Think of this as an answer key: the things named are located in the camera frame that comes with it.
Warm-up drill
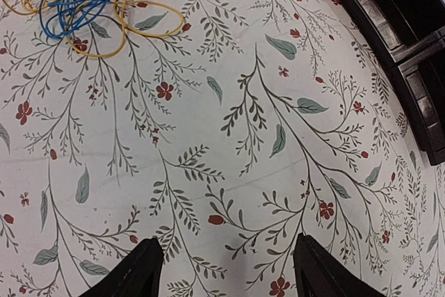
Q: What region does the yellow cable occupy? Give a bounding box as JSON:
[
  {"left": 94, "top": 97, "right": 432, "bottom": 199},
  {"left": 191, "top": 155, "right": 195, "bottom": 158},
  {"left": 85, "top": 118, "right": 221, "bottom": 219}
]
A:
[{"left": 0, "top": 0, "right": 186, "bottom": 58}]

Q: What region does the black bin right compartment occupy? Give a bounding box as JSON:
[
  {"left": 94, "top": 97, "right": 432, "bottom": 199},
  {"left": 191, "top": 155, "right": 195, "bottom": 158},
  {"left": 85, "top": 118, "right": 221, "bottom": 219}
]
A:
[{"left": 391, "top": 60, "right": 444, "bottom": 166}]

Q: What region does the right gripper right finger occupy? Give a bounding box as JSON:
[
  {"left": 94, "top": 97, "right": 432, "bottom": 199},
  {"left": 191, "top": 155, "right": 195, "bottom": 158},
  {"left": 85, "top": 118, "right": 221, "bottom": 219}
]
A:
[{"left": 293, "top": 233, "right": 382, "bottom": 297}]

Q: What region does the floral patterned table cloth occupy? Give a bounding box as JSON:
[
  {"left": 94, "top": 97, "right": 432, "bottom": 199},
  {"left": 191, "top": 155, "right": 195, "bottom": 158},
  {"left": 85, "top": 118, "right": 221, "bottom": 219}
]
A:
[{"left": 1, "top": 0, "right": 444, "bottom": 296}]

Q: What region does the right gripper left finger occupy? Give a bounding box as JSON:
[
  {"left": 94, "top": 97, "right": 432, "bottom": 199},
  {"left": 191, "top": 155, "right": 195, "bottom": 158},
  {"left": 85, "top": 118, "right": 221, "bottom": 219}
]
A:
[{"left": 81, "top": 238, "right": 163, "bottom": 297}]

